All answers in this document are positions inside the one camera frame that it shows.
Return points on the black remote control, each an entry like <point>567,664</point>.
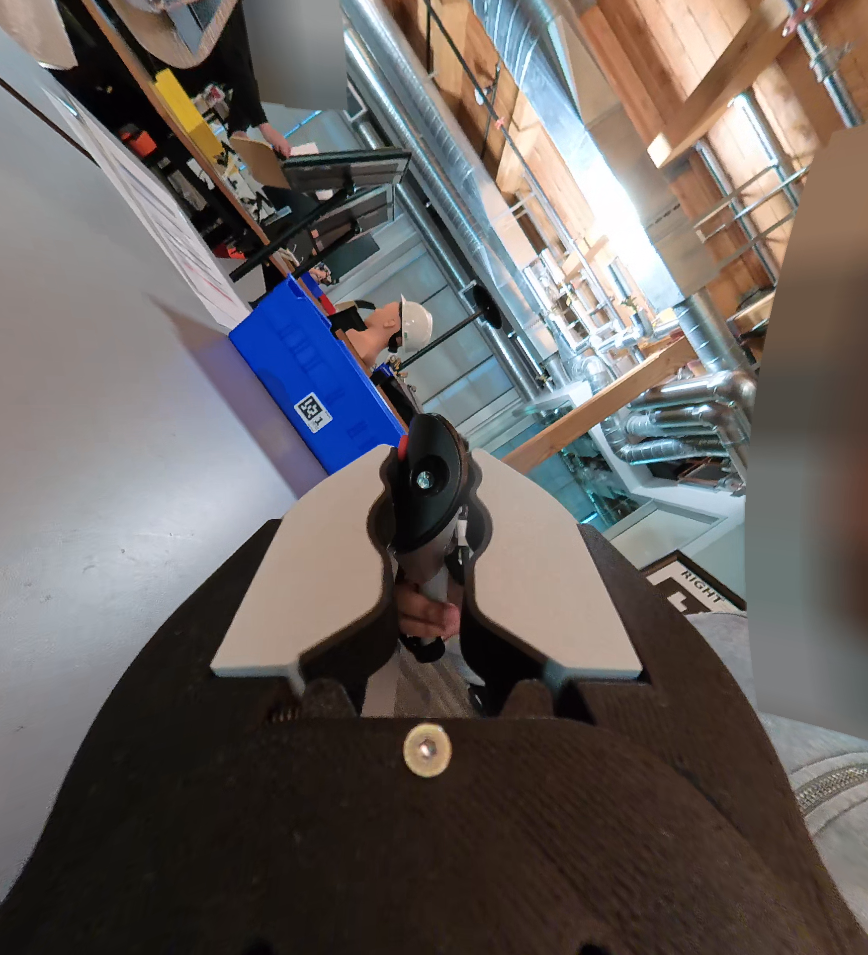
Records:
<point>423,507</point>

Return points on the wooden support post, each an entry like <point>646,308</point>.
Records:
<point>598,407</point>

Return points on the black pole with round disc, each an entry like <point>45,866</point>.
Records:
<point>488,307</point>

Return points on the small yellow bin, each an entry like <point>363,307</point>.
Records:
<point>188,112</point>

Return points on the mannequin head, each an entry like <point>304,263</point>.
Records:
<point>378,324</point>

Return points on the person's grey sweatshirt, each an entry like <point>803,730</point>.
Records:
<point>851,843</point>

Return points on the laminated paper sheet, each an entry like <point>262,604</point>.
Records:
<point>173,224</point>

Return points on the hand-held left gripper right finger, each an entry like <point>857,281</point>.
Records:
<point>546,582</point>

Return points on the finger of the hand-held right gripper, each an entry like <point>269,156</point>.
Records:
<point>425,576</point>

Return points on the blue plastic bin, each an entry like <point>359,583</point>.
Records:
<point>292,358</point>

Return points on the framed tag sign on stand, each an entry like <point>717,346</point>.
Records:
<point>691,586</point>

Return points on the open cardboard box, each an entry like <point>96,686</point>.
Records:
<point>259,160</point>

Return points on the large silver ventilation duct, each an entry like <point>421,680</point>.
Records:
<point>419,127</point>

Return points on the person's right hand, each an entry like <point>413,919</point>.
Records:
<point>426,615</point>

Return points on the silver pipe bundle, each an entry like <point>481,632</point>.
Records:
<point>687,395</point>

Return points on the black computer monitor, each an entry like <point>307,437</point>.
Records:
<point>344,170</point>
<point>359,213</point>

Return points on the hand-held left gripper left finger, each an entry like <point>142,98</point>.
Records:
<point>307,589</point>

